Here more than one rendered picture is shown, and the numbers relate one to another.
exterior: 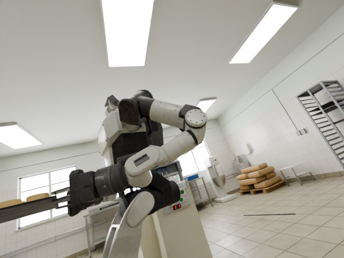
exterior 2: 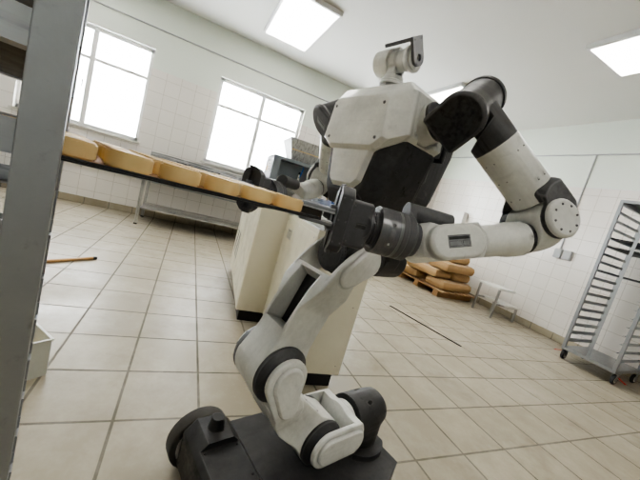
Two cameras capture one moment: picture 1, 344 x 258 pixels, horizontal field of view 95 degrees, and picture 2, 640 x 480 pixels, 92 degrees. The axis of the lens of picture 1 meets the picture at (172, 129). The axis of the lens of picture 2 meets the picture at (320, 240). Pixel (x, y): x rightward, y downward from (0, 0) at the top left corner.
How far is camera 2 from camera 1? 0.40 m
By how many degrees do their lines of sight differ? 27
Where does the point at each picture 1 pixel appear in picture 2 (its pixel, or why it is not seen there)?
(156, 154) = (483, 245)
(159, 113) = (508, 164)
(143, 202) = (368, 265)
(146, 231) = (263, 254)
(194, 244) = (336, 316)
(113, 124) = (406, 117)
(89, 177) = (370, 216)
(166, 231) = not seen: hidden behind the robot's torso
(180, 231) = not seen: hidden behind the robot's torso
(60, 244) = (87, 174)
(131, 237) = (334, 298)
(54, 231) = not seen: hidden behind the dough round
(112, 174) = (409, 235)
